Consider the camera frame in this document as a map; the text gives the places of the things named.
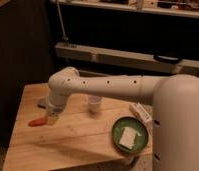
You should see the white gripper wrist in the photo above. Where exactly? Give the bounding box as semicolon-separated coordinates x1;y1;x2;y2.
46;102;64;125

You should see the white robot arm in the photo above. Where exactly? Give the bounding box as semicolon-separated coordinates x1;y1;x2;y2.
46;67;199;171

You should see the white ceramic cup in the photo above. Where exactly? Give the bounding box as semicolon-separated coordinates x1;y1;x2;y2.
88;95;102;113

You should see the wooden table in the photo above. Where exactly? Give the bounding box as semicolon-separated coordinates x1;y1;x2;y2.
1;82;154;171

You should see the green round plate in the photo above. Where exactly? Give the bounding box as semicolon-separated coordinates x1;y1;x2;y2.
112;117;149;154

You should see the upper shelf board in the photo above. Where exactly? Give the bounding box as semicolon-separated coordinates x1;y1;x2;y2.
49;0;199;19

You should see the lower metal shelf rail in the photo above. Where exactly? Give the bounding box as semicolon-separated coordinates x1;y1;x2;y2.
55;42;199;76

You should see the metal shelf post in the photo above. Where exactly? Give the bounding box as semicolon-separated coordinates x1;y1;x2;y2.
56;0;69;46

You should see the black handle on shelf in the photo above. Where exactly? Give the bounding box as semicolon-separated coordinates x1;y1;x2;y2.
153;55;182;64

